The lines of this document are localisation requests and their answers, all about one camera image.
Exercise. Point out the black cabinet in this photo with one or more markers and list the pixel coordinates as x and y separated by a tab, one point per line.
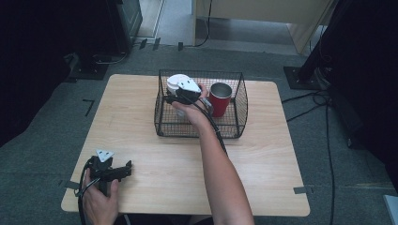
125	22

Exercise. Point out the person's left hand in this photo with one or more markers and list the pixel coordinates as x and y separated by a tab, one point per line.
100	206

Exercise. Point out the black stand base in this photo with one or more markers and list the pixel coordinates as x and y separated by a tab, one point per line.
89	70
305	78

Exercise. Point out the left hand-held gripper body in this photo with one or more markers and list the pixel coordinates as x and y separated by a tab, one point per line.
104	170

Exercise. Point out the red cup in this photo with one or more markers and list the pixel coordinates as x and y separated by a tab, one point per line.
220	100

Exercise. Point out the person's right hand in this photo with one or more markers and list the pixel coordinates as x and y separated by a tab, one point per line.
194	111

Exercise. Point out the beige wooden cabinet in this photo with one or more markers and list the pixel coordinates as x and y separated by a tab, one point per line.
266	12

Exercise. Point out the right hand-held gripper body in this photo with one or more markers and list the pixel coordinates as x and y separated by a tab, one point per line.
187	90

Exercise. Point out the grey tape strip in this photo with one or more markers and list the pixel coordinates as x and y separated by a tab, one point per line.
302	189

